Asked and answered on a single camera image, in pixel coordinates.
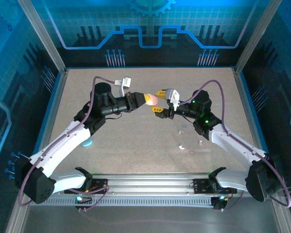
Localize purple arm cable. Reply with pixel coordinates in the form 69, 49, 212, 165
178, 80, 291, 213
16, 76, 116, 212

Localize grey slotted cable duct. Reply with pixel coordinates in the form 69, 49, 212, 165
42, 195, 221, 207

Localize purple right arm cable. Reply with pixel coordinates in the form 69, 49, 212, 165
178, 80, 291, 213

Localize aluminium arm base rail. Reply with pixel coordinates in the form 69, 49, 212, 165
91, 172, 218, 196

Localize pink earbud charging case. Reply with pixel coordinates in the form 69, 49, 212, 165
146, 93, 159, 106

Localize aluminium frame post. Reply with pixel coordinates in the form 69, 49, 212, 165
235, 0, 283, 73
17, 0, 66, 73

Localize aluminium table side rail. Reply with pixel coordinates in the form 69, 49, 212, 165
4, 68, 68, 233
232, 67, 291, 233

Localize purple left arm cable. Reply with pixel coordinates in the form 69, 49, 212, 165
16, 76, 116, 212

